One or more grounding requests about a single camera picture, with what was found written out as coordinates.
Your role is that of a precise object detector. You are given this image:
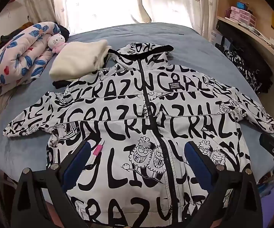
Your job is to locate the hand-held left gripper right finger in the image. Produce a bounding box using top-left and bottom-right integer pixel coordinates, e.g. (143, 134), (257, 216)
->
(185, 141), (264, 228)

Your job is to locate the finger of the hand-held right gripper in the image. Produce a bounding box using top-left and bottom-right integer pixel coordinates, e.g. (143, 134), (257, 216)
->
(260, 132), (274, 152)

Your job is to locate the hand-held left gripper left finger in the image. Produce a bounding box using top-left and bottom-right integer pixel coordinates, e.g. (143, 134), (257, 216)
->
(11, 142), (93, 228)

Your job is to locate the black and white printed jacket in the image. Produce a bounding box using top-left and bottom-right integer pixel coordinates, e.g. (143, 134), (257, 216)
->
(4, 41), (274, 228)

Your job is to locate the black and white patterned cloth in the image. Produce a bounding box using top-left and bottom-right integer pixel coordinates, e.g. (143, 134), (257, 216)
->
(223, 50), (263, 93)

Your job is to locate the black bag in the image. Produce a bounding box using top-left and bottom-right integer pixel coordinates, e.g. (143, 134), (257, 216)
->
(216, 20), (274, 93)

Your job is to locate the black folded cloth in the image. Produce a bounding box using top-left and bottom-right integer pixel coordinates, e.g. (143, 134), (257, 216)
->
(53, 79), (73, 88)

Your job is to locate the wooden shelf unit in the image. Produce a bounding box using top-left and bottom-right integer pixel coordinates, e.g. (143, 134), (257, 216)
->
(213, 0), (274, 76)

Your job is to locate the cream folded blanket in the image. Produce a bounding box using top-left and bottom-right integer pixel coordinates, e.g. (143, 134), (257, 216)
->
(49, 39), (112, 81)

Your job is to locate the white cardboard box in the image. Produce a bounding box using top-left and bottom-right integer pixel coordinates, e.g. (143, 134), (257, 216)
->
(209, 32), (223, 46)

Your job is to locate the white and pink cat plush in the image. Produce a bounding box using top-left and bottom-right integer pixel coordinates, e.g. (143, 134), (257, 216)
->
(47, 35), (67, 54)

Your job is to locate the floral quilt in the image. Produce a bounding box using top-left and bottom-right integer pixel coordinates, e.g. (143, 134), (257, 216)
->
(0, 21), (61, 95)

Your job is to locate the stack of pink boxes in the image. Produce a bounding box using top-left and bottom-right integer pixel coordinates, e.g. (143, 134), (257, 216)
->
(229, 6), (256, 26)

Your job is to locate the black fuzzy cloth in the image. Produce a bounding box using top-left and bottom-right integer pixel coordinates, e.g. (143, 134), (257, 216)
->
(56, 24), (70, 41)

